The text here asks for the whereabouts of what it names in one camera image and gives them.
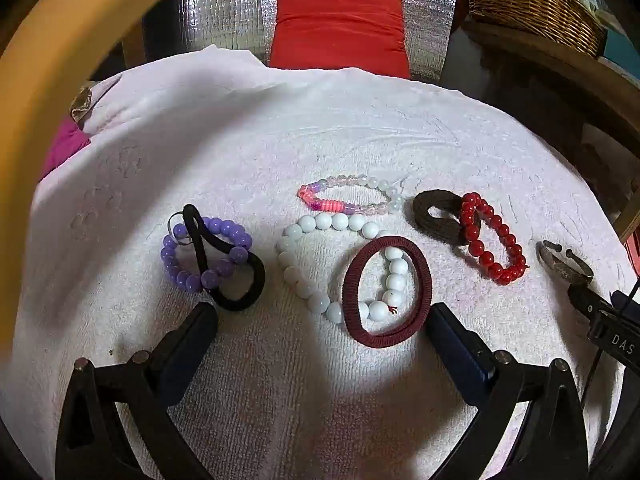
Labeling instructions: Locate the metal cuff bracelet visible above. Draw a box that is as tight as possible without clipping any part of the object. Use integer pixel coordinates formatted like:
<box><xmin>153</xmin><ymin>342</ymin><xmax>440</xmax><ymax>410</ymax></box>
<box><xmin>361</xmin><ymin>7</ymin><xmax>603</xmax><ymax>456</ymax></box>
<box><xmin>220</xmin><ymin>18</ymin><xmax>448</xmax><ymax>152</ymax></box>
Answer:
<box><xmin>536</xmin><ymin>240</ymin><xmax>595</xmax><ymax>286</ymax></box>

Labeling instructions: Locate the teal box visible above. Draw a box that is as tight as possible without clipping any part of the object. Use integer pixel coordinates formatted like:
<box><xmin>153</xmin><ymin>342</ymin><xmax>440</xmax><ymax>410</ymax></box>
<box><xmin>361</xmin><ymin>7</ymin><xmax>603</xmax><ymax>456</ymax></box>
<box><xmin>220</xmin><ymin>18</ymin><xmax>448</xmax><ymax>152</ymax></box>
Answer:
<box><xmin>602</xmin><ymin>25</ymin><xmax>640</xmax><ymax>81</ymax></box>

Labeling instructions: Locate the white terry towel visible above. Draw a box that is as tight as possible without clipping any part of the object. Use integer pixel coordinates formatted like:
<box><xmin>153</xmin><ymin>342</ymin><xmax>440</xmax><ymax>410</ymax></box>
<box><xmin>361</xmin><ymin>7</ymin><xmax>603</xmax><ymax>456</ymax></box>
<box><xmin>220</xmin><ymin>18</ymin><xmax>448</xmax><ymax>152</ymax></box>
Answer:
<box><xmin>10</xmin><ymin>45</ymin><xmax>636</xmax><ymax>480</ymax></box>

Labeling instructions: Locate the purple bead bracelet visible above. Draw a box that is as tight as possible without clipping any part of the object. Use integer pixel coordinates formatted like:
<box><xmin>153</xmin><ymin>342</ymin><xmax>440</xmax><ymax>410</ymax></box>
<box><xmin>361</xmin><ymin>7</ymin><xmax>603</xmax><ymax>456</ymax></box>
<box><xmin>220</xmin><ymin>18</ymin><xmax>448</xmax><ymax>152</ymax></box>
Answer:
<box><xmin>160</xmin><ymin>216</ymin><xmax>251</xmax><ymax>292</ymax></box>

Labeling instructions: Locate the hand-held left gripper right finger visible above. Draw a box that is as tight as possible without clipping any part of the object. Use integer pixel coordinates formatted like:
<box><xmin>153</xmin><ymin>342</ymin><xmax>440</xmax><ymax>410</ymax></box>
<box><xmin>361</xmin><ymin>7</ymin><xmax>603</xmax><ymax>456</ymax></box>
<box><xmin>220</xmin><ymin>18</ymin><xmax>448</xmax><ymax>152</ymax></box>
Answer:
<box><xmin>425</xmin><ymin>301</ymin><xmax>591</xmax><ymax>480</ymax></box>

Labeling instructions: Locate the dark wooden shelf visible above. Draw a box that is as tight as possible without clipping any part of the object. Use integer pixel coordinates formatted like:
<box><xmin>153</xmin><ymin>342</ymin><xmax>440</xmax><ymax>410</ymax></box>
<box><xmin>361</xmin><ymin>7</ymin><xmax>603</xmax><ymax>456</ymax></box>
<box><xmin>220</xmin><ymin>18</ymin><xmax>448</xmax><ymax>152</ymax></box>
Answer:
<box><xmin>460</xmin><ymin>20</ymin><xmax>640</xmax><ymax>201</ymax></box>

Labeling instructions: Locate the brown hair tie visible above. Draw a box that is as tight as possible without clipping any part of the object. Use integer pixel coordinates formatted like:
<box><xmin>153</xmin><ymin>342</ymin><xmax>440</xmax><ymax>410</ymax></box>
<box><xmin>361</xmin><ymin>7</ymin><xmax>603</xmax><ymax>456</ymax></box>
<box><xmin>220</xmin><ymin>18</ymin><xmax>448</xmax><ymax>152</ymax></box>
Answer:
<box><xmin>412</xmin><ymin>190</ymin><xmax>481</xmax><ymax>247</ymax></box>

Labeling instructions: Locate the black hair tie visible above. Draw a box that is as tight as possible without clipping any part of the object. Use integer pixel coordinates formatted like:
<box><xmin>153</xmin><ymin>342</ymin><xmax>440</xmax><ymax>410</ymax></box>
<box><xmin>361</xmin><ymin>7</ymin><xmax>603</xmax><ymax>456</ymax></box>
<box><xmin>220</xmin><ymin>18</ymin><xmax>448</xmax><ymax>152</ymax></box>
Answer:
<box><xmin>182</xmin><ymin>204</ymin><xmax>267</xmax><ymax>312</ymax></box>

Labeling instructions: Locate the metal chain trinket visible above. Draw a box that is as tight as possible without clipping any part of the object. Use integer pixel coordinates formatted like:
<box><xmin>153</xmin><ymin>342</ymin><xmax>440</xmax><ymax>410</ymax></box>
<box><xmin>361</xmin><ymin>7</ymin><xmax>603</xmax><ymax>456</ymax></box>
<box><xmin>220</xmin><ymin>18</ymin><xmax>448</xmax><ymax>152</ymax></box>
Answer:
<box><xmin>70</xmin><ymin>87</ymin><xmax>96</xmax><ymax>123</ymax></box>

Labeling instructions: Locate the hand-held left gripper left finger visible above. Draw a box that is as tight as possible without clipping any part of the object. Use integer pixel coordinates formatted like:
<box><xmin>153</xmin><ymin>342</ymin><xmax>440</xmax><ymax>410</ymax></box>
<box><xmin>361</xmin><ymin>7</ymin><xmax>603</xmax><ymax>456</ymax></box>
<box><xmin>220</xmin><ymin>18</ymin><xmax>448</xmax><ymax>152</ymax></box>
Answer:
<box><xmin>54</xmin><ymin>301</ymin><xmax>219</xmax><ymax>480</ymax></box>

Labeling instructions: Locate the maroon hair tie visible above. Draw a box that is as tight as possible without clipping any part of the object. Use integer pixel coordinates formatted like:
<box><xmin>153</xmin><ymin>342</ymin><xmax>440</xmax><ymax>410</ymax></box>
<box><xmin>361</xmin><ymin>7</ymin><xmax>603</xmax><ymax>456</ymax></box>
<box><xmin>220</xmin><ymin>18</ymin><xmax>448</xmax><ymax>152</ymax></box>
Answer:
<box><xmin>342</xmin><ymin>235</ymin><xmax>433</xmax><ymax>348</ymax></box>

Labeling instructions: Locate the white bead bracelet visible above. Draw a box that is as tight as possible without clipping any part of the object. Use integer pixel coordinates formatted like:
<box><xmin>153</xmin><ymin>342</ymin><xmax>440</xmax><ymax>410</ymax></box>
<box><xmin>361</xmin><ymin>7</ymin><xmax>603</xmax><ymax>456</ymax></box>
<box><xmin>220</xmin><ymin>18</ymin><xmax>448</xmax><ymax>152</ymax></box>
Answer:
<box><xmin>276</xmin><ymin>212</ymin><xmax>412</xmax><ymax>325</ymax></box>

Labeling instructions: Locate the red cushion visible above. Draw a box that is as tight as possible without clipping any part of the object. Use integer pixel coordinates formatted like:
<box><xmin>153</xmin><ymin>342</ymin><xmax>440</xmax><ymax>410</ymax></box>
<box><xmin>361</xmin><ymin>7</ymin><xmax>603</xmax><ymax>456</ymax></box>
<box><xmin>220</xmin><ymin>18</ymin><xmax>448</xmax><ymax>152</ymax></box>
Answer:
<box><xmin>269</xmin><ymin>0</ymin><xmax>412</xmax><ymax>80</ymax></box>

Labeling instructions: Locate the silver foil insulation sheet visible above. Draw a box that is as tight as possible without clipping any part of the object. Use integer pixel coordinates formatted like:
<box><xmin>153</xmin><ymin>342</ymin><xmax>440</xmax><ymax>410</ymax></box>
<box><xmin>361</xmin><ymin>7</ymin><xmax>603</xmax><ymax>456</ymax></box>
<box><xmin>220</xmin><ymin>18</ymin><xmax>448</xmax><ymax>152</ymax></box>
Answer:
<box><xmin>180</xmin><ymin>0</ymin><xmax>458</xmax><ymax>83</ymax></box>

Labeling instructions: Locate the wicker basket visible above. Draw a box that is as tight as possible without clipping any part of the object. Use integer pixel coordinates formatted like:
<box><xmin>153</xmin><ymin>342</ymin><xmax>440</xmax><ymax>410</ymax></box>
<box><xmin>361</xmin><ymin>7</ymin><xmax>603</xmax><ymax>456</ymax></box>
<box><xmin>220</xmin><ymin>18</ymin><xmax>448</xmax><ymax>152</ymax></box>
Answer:
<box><xmin>460</xmin><ymin>0</ymin><xmax>608</xmax><ymax>58</ymax></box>

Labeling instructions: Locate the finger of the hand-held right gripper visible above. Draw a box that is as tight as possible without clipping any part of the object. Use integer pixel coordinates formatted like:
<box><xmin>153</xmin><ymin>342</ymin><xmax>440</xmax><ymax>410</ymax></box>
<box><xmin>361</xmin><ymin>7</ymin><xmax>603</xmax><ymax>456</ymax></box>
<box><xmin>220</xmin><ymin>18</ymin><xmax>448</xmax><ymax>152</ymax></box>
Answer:
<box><xmin>567</xmin><ymin>284</ymin><xmax>615</xmax><ymax>322</ymax></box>

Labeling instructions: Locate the red bead bracelet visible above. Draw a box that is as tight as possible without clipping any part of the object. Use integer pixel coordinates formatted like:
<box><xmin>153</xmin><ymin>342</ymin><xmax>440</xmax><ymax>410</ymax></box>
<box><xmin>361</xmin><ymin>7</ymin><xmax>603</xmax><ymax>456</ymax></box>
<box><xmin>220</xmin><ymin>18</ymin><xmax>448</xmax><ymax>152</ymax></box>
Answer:
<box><xmin>459</xmin><ymin>192</ymin><xmax>528</xmax><ymax>286</ymax></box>

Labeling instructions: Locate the clear plastic ring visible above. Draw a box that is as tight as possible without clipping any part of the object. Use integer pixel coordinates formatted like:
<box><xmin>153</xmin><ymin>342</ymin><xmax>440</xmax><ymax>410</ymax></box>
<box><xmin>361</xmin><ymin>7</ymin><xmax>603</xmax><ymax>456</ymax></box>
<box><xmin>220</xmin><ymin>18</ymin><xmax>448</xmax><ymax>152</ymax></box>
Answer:
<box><xmin>167</xmin><ymin>212</ymin><xmax>201</xmax><ymax>247</ymax></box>

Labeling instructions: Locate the pink and clear bead bracelet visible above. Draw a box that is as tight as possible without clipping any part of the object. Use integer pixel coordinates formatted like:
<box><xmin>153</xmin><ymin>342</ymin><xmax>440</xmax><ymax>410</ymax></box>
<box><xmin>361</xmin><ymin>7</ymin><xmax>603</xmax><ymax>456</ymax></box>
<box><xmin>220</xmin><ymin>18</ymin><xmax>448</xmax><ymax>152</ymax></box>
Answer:
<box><xmin>297</xmin><ymin>175</ymin><xmax>406</xmax><ymax>217</ymax></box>

